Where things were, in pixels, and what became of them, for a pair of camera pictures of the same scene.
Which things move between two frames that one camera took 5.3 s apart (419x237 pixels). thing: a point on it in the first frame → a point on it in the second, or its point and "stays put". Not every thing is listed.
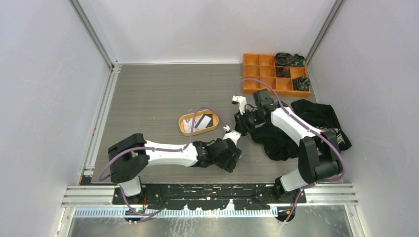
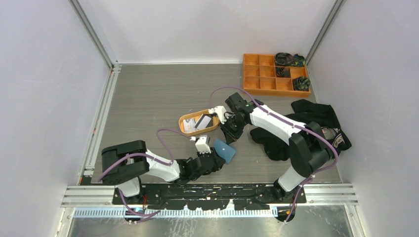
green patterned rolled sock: (299, 60) stays put
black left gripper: (230, 163) → (219, 160)
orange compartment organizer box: (263, 67) stays put
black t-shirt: (280, 145) stays put
